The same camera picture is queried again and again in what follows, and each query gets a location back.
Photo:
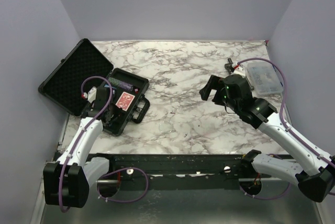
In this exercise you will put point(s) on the red playing card deck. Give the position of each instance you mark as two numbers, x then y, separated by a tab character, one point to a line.
125	101

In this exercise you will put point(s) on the black foam-lined poker case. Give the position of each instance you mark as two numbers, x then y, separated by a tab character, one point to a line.
84	67

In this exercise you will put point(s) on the clear round dealer button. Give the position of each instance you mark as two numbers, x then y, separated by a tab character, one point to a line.
166	127

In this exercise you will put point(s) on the dark metal handle bracket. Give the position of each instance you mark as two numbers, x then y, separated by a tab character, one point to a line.
228	69

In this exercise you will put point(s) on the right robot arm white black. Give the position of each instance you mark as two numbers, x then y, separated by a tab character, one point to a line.
313	170

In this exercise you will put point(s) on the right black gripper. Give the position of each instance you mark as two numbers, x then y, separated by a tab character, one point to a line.
214	82

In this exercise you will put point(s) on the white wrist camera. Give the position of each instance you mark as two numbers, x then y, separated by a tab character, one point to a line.
90	96
238	69

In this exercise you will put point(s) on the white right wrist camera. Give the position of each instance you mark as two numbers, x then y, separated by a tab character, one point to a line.
238	69

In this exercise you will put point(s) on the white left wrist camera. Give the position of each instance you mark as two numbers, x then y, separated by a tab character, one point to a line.
90	96

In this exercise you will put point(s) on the purple grey poker chip stack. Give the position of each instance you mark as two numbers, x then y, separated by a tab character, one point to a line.
126	86

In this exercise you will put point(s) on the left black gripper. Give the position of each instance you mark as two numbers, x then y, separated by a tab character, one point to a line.
113	104

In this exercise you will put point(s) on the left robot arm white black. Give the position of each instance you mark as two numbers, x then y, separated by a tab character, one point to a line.
68	180

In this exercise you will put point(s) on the clear plastic parts box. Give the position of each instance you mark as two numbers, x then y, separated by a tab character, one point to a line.
264	79

